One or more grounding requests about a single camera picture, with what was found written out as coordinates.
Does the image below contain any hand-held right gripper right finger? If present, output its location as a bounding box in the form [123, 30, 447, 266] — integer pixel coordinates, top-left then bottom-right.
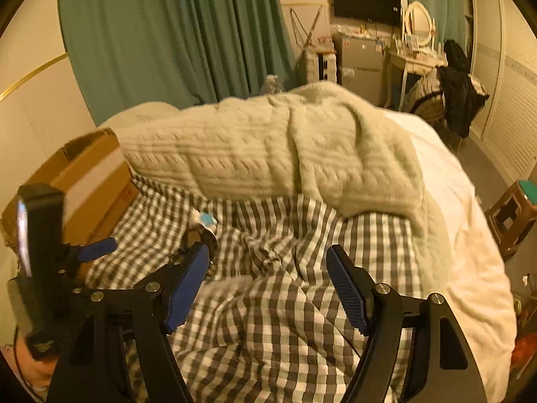
[326, 244, 489, 403]

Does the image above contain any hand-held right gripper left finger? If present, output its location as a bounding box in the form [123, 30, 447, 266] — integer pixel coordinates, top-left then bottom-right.
[46, 243, 210, 403]

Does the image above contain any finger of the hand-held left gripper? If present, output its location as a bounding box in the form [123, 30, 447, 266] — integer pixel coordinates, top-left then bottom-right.
[63, 237, 117, 269]

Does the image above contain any brown cardboard box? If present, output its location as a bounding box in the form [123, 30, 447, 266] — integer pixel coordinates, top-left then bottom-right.
[2, 128, 139, 278]

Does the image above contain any person's left forearm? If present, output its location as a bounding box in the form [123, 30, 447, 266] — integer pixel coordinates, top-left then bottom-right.
[0, 323, 55, 395]

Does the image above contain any small white blue tube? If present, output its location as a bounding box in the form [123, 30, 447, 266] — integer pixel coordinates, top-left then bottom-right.
[189, 210, 219, 240]

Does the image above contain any grey checked bed sheet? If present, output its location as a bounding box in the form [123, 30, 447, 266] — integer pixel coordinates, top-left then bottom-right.
[84, 174, 424, 403]

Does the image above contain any white duvet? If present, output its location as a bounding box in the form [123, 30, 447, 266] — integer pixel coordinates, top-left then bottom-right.
[386, 109, 517, 403]

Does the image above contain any cream knit blanket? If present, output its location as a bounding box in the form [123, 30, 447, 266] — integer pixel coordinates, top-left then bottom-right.
[117, 82, 445, 278]

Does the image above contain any brown wooden stool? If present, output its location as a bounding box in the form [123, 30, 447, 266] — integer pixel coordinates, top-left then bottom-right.
[484, 180, 537, 261]

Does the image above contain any orange bag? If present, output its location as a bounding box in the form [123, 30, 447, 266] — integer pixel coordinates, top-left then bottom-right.
[514, 336, 537, 372]

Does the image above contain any chair with beige cloth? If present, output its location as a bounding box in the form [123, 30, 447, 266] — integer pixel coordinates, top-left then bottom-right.
[409, 69, 447, 124]

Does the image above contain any clear plastic bottle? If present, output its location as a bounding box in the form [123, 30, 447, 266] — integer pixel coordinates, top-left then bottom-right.
[260, 75, 288, 95]

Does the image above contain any wide green curtain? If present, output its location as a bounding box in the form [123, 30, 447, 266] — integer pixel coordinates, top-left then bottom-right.
[58, 0, 296, 122]

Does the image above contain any white drawer unit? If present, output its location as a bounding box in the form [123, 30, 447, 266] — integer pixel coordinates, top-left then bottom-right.
[304, 46, 338, 85]

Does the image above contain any grey mini fridge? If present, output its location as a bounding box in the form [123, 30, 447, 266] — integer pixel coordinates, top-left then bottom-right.
[336, 34, 387, 93]

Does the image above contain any black jacket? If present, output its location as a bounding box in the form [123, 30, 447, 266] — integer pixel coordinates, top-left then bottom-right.
[438, 40, 489, 139]

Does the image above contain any cream dressing table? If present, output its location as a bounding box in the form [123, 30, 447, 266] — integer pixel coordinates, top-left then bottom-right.
[386, 46, 447, 107]

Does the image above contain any white louvred wardrobe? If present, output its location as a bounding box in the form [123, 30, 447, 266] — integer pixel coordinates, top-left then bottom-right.
[461, 0, 537, 185]

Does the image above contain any oval white mirror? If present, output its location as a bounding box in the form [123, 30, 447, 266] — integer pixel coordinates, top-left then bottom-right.
[403, 1, 437, 49]

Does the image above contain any wire clothes rack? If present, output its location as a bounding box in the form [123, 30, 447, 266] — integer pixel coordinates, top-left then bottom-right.
[289, 4, 326, 49]

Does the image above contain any black wall television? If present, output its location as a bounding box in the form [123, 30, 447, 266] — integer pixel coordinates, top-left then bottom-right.
[332, 0, 402, 27]

